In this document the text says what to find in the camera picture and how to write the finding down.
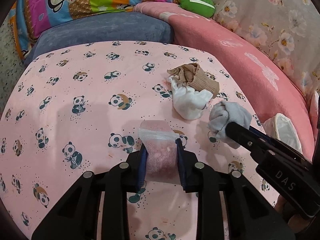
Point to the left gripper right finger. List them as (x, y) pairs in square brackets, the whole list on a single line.
[(185, 163)]

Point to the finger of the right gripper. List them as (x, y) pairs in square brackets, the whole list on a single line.
[(246, 138), (262, 134)]

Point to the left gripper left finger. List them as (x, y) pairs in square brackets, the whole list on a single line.
[(141, 170)]

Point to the pink white sanitary pad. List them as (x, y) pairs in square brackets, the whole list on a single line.
[(160, 143)]

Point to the light blue grey sock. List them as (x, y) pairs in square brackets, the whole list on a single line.
[(222, 114)]

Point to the white lined trash bin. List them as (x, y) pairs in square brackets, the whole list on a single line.
[(281, 127)]

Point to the person's hand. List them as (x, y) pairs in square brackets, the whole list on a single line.
[(295, 221)]

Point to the pink fleece blanket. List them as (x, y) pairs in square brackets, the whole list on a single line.
[(267, 88)]

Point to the white crumpled tissue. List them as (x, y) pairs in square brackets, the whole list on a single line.
[(188, 102)]

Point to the pink panda print sheet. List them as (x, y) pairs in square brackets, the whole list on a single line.
[(79, 109)]

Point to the beige stocking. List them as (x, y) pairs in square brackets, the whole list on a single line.
[(194, 76)]

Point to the grey floral quilt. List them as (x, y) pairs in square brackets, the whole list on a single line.
[(286, 31)]

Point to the green round checkmark cushion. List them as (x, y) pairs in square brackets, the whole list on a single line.
[(205, 8)]

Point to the blue plush cushion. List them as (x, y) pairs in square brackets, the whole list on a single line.
[(119, 26)]

